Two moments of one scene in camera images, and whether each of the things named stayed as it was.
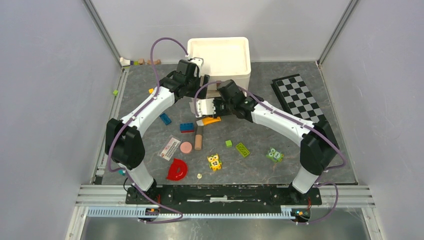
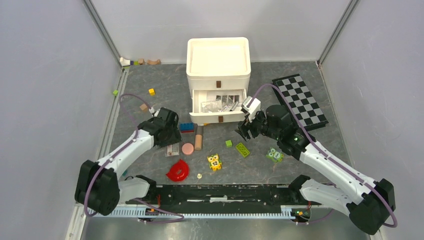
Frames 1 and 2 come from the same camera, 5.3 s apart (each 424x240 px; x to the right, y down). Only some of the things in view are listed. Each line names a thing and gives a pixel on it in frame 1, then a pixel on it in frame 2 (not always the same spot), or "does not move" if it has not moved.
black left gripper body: (192, 84) → (173, 136)
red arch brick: (177, 170) does not move
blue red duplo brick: (187, 127) does not move
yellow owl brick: (214, 163) does not move
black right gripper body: (223, 108) → (266, 130)
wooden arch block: (157, 62) does not move
